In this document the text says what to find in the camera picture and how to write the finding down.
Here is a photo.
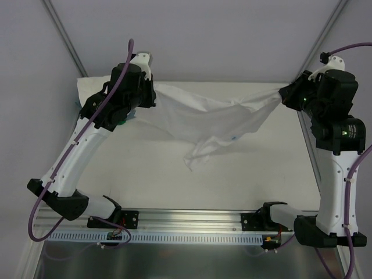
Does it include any white t shirt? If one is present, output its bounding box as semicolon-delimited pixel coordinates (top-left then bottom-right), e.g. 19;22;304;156
142;84;281;171
77;75;110;109

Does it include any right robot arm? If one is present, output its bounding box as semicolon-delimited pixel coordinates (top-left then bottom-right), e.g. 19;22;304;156
259;69;367;248

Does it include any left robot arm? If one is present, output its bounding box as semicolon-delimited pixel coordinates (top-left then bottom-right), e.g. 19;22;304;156
27;62;156;227

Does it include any folded blue t shirt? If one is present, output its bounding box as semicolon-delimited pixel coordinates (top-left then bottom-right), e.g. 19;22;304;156
75;101;136;120

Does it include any folded white t shirt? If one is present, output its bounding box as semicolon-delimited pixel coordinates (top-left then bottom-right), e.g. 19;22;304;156
77;75;110;109

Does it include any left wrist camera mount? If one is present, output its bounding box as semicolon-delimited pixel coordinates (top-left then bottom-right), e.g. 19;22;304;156
130;52;152;81

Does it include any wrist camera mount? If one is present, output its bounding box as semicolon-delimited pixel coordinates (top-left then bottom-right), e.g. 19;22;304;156
307;52;345;81
130;52;152;81

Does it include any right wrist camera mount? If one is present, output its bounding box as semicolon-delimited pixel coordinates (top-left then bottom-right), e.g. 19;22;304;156
307;52;345;81

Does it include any left side aluminium rail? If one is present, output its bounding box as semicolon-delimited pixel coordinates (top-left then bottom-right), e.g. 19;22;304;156
46;113;87;198

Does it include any right aluminium frame post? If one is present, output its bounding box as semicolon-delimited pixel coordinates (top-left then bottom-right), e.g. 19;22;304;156
293;0;350;81

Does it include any aluminium frame post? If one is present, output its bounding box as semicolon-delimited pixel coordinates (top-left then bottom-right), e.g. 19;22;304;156
41;0;88;77
293;0;350;81

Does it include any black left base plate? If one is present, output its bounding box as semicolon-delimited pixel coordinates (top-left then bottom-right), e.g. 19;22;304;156
87;209;139;230

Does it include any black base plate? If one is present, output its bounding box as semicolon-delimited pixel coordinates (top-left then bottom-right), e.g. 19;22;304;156
87;209;139;230
240;212;266;231

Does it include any left aluminium frame post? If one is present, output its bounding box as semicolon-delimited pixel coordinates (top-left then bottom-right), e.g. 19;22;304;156
41;0;88;77

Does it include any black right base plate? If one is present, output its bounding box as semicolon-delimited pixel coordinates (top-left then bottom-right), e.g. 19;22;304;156
240;212;266;231

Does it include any aluminium front rail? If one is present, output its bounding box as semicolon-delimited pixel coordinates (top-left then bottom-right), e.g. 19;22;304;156
33;207;255;233

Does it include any white slotted cable duct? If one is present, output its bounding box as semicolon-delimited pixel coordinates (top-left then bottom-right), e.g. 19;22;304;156
48;230;263;246

